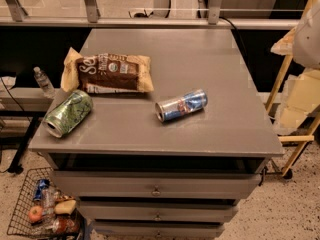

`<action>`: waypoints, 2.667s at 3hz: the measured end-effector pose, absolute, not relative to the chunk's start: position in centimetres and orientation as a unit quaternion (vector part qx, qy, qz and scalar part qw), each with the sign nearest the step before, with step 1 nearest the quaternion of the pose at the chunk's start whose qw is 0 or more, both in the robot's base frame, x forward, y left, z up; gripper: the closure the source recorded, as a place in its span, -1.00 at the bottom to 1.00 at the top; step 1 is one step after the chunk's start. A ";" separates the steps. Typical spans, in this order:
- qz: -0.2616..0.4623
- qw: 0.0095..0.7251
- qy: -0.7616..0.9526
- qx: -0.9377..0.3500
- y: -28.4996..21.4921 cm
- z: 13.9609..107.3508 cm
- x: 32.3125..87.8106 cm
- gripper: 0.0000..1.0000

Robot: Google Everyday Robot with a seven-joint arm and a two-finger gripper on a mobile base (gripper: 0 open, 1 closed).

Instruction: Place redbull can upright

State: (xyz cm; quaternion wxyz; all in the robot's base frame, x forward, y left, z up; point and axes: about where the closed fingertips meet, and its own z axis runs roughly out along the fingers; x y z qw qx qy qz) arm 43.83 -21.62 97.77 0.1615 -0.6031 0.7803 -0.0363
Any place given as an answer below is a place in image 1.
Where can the green soda can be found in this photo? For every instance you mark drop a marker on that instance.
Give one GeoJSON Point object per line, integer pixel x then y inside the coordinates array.
{"type": "Point", "coordinates": [66, 116]}

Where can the red apple in basket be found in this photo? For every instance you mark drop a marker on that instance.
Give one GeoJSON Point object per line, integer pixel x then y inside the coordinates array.
{"type": "Point", "coordinates": [35, 214]}

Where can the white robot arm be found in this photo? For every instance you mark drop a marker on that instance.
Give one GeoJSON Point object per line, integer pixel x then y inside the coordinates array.
{"type": "Point", "coordinates": [306, 43]}

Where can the clear bottle in basket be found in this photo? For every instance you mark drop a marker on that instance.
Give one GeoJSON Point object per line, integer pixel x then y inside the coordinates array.
{"type": "Point", "coordinates": [48, 204]}

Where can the blue silver redbull can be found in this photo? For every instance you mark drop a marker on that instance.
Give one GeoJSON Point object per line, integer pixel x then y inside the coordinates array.
{"type": "Point", "coordinates": [180, 106]}

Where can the red snack bag in basket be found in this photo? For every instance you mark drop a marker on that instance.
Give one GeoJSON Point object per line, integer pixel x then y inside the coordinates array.
{"type": "Point", "coordinates": [62, 225]}

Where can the clear plastic water bottle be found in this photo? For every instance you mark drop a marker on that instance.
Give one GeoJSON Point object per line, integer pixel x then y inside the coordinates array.
{"type": "Point", "coordinates": [44, 82]}

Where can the blue can in basket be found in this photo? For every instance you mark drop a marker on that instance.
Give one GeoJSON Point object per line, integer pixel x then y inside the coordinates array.
{"type": "Point", "coordinates": [40, 185]}

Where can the brown chip bag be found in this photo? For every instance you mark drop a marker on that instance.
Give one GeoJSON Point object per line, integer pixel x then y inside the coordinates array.
{"type": "Point", "coordinates": [106, 73]}

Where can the grey drawer cabinet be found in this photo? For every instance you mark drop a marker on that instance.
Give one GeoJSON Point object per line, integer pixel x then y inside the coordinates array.
{"type": "Point", "coordinates": [137, 176]}

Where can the black wire basket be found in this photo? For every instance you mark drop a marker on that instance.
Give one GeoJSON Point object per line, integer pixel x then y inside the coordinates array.
{"type": "Point", "coordinates": [20, 224]}

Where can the yellow sponge in basket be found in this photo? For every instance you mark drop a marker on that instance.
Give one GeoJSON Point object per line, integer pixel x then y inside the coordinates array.
{"type": "Point", "coordinates": [65, 207]}

